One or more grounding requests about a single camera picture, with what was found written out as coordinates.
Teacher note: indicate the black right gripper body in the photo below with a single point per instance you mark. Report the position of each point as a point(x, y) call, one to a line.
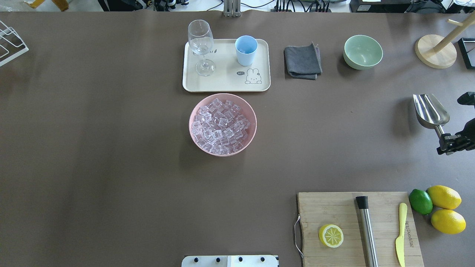
point(464, 137)

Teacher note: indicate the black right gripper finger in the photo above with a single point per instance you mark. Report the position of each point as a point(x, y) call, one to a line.
point(452, 147)
point(446, 139)

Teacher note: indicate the metal ice scoop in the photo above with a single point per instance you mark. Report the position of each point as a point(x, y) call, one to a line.
point(431, 114)

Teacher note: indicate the pink bowl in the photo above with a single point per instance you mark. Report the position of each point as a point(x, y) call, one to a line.
point(222, 124)

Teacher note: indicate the light blue cup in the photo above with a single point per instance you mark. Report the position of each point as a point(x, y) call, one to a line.
point(246, 47)

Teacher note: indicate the clear ice cubes pile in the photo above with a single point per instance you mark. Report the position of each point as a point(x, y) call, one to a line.
point(220, 126)

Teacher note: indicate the yellow lemon upper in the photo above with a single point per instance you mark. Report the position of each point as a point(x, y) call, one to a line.
point(444, 197)

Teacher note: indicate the yellow lemon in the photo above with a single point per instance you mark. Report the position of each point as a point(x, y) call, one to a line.
point(444, 197)
point(448, 221)

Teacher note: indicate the wooden mug tree stand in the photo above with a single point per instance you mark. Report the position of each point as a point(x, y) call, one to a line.
point(439, 52)

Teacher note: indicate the green lime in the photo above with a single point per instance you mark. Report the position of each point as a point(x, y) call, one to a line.
point(420, 202)

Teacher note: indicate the yellow lemon lower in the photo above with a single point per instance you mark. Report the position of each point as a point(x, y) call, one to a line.
point(448, 221)

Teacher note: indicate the metal muddler black tip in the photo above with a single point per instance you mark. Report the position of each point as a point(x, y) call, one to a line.
point(369, 242)

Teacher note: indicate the yellow plastic knife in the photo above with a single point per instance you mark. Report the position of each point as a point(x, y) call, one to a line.
point(400, 240)

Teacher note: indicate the green bowl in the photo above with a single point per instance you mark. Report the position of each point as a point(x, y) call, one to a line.
point(362, 52)

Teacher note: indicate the wooden cutting board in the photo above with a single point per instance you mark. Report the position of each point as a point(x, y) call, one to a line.
point(317, 209)

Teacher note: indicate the half lemon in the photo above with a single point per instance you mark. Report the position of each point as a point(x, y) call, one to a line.
point(331, 235)

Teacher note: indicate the dark grey folded cloth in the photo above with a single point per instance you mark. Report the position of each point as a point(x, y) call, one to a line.
point(303, 62)

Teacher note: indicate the cream serving tray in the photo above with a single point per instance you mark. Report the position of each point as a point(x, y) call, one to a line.
point(229, 75)

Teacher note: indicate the clear wine glass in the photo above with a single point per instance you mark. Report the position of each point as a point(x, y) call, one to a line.
point(200, 39)

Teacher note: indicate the black picture frame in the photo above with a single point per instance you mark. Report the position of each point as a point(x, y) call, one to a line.
point(467, 46)

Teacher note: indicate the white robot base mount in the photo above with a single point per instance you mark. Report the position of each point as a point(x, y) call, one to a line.
point(231, 261)

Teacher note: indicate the aluminium frame post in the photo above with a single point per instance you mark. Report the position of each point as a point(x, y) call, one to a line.
point(232, 8)

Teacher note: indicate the white wire cup rack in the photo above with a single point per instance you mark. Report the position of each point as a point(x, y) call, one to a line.
point(11, 44)

